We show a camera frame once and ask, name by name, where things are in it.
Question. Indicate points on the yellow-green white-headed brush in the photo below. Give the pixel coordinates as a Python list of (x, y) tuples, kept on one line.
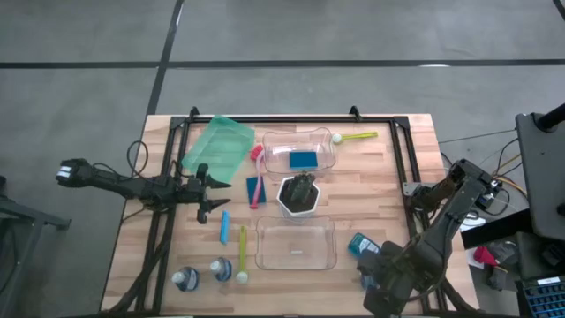
[(359, 135), (242, 247)]

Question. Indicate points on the green cactus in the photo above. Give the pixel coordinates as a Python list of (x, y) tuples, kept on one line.
[(302, 187)]

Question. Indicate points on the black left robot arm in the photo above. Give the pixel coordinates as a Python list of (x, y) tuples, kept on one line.
[(123, 187)]

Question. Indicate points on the backlit computer keyboard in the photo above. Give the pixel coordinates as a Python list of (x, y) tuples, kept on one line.
[(543, 302)]

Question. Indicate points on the grey black bag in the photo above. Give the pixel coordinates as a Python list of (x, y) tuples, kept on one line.
[(505, 254)]

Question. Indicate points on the light blue short brush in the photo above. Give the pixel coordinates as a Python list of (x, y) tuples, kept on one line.
[(225, 227)]

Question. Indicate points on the red white dish brush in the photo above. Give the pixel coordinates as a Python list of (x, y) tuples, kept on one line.
[(257, 152)]

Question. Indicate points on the small blue black device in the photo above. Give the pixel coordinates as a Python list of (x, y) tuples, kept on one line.
[(492, 199)]

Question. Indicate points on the potted cactus in white pot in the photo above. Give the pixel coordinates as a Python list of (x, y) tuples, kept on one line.
[(300, 215)]

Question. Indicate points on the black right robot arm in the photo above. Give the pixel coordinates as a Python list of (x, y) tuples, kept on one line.
[(459, 194)]

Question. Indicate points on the clear plastic bin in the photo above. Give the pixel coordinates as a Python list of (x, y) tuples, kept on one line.
[(276, 163), (273, 238)]

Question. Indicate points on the white paper sheet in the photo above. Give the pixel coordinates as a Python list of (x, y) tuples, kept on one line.
[(474, 223)]

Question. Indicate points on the blue kitchen sponge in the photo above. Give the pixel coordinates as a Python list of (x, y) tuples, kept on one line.
[(250, 190), (303, 160)]

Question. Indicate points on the green transparent plastic tray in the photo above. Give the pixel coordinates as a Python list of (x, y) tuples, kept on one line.
[(216, 146)]

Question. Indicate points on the black chair base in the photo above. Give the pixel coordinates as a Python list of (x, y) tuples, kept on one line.
[(31, 216)]

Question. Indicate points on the red object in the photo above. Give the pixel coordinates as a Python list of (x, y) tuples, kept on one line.
[(483, 255)]

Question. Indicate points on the black pole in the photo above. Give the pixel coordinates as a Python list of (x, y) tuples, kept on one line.
[(554, 118)]

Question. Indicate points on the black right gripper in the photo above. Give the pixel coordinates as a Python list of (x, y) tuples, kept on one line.
[(393, 282)]

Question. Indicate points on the black metal table frame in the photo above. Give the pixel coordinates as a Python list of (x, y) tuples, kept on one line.
[(309, 119)]

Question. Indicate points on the grey metal mounting bracket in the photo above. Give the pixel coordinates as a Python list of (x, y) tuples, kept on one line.
[(408, 189)]

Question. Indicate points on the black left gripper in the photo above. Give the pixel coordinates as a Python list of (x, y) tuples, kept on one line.
[(190, 190)]

